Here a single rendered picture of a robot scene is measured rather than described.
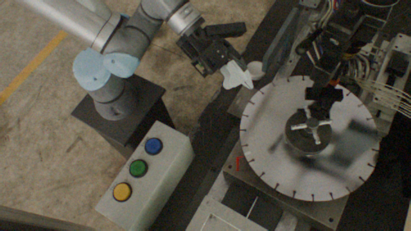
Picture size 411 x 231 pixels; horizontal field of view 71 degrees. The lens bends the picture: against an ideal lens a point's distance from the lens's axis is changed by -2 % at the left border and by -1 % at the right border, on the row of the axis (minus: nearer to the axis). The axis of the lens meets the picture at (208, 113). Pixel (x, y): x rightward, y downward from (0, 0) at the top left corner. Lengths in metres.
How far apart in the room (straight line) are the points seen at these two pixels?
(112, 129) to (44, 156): 1.07
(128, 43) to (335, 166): 0.56
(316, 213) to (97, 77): 0.69
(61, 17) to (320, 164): 0.67
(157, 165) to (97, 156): 1.14
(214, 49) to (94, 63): 0.38
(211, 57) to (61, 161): 1.48
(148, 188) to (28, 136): 1.51
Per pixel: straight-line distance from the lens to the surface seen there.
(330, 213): 0.82
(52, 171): 2.01
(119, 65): 0.71
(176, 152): 0.79
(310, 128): 0.70
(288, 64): 1.09
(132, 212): 0.78
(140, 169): 0.79
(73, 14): 0.74
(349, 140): 0.78
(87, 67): 0.92
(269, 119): 0.76
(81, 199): 1.87
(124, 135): 1.02
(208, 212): 0.74
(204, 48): 0.71
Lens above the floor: 1.63
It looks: 63 degrees down
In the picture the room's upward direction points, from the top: 11 degrees counter-clockwise
